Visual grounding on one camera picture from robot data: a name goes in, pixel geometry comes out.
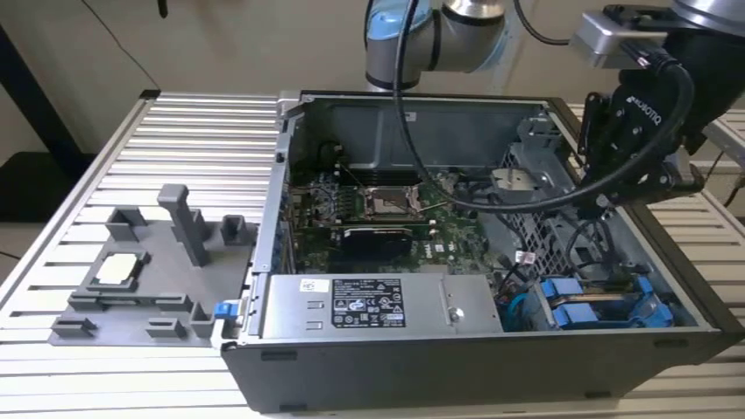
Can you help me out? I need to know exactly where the thin black camera cable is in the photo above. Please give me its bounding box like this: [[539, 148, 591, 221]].
[[512, 0, 574, 46]]

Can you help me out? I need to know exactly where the grey perforated drive cage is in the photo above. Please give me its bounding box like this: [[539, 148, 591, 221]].
[[474, 113, 638, 280]]

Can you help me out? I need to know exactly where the hard disk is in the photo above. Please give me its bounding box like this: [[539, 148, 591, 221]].
[[540, 272, 667, 307]]

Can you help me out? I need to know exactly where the blue data cable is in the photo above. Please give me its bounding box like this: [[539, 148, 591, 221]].
[[504, 291, 530, 329]]

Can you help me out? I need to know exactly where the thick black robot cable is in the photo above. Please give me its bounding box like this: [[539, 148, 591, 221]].
[[391, 0, 697, 214]]

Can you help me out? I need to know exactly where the green motherboard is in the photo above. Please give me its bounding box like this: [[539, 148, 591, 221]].
[[288, 168, 498, 277]]

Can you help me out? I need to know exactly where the black wire bundle with label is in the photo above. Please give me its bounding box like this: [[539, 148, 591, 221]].
[[498, 249, 547, 306]]

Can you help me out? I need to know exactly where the grey parts rack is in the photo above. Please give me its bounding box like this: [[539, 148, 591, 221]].
[[50, 182, 262, 348]]

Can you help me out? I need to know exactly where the thin black wall cable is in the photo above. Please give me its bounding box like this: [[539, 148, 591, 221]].
[[79, 0, 162, 92]]

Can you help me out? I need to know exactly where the silver metal bracket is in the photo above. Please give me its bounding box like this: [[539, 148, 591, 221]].
[[491, 167, 556, 194]]

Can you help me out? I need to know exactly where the blue carrier in disk bay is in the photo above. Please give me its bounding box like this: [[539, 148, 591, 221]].
[[555, 303, 680, 331]]

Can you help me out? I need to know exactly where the silver power supply unit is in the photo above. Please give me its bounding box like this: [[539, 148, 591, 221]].
[[259, 273, 506, 340]]

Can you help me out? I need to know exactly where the black open PC case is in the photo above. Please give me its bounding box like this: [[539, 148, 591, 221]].
[[219, 89, 745, 414]]

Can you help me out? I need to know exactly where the CPU socket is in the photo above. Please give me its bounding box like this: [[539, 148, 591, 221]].
[[358, 185, 430, 218]]

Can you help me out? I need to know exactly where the silver CPU chip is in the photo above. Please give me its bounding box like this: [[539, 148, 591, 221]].
[[95, 254, 143, 285]]

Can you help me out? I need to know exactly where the black disk wire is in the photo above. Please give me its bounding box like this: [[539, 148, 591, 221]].
[[566, 216, 622, 274]]

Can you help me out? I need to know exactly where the black graphics card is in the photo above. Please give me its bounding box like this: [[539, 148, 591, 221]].
[[328, 224, 430, 274]]

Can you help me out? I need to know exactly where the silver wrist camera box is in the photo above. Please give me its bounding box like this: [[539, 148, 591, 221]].
[[568, 10, 672, 70]]

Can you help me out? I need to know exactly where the blue case latch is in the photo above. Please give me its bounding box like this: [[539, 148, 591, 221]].
[[214, 299, 242, 323]]

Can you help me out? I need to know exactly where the black stand frame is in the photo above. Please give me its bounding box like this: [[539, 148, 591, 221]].
[[0, 24, 98, 222]]

